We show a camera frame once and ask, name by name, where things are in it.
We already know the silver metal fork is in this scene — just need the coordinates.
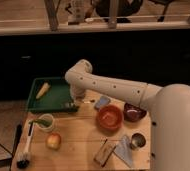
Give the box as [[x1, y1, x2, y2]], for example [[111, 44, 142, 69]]
[[65, 99, 95, 108]]

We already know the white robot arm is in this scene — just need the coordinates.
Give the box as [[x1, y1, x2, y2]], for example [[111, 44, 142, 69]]
[[65, 59, 190, 171]]

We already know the green plastic tray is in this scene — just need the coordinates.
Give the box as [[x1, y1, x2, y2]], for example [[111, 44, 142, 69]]
[[27, 77, 78, 113]]

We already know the blue sponge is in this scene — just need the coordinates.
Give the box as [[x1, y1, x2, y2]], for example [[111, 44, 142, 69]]
[[94, 96, 111, 110]]

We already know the orange bowl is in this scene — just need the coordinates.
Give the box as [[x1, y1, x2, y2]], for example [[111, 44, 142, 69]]
[[96, 105, 123, 132]]

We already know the dark purple bowl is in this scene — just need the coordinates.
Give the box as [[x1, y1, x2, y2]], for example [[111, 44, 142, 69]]
[[123, 103, 146, 122]]

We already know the yellow corn cob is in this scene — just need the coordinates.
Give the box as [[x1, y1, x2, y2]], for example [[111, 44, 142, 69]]
[[36, 82, 50, 99]]

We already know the white cup with green item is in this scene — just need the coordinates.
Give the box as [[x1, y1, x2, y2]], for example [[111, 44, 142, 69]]
[[30, 113, 55, 132]]

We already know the wooden block eraser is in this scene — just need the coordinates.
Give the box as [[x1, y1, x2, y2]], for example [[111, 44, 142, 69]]
[[94, 140, 116, 167]]

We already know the red yellow apple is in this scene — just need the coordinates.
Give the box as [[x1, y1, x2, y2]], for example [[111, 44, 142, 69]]
[[46, 133, 61, 150]]

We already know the small metal cup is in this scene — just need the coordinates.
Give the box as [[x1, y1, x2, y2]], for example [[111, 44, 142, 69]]
[[130, 133, 146, 150]]

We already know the wooden post middle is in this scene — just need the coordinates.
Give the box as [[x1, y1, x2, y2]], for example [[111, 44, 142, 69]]
[[108, 0, 119, 29]]

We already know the wooden table frame leg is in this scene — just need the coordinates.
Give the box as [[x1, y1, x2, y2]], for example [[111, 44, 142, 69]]
[[44, 0, 58, 31]]

